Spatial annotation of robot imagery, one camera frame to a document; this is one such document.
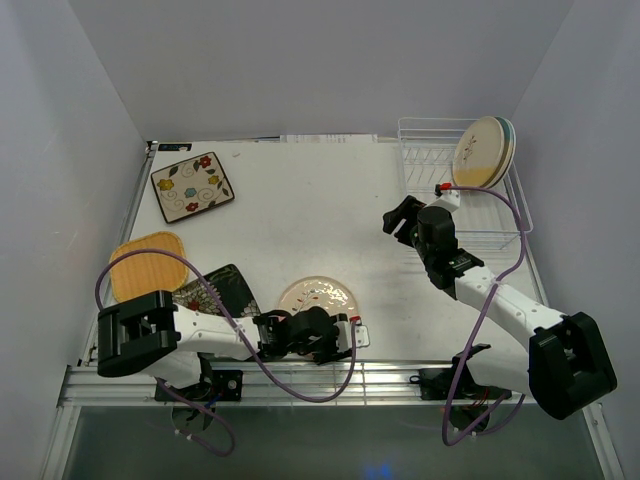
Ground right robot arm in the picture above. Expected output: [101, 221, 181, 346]
[383, 194, 618, 420]

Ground cream and pink round plate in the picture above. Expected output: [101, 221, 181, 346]
[276, 276, 360, 318]

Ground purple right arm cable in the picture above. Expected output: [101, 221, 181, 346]
[399, 184, 532, 447]

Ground white wire dish rack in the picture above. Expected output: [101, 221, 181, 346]
[397, 117, 519, 250]

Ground cream and blue round plate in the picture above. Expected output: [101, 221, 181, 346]
[490, 117, 517, 187]

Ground square floral cream plate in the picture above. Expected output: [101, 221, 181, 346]
[150, 152, 235, 224]

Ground black floral square plate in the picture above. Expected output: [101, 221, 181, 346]
[172, 264, 261, 319]

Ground cream and yellow round plate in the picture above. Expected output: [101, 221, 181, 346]
[452, 116, 506, 187]

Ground aluminium table frame rail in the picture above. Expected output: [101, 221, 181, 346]
[57, 362, 601, 409]

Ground yellow woven square mat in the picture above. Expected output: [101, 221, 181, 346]
[110, 231, 188, 303]

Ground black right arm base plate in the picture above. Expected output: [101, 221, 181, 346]
[409, 367, 512, 430]

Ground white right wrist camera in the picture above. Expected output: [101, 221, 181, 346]
[429, 182, 461, 213]

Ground papers at table back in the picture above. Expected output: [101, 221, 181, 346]
[279, 133, 378, 144]

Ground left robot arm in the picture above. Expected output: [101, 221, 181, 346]
[97, 291, 358, 400]

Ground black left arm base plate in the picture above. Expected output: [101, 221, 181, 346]
[171, 370, 243, 403]

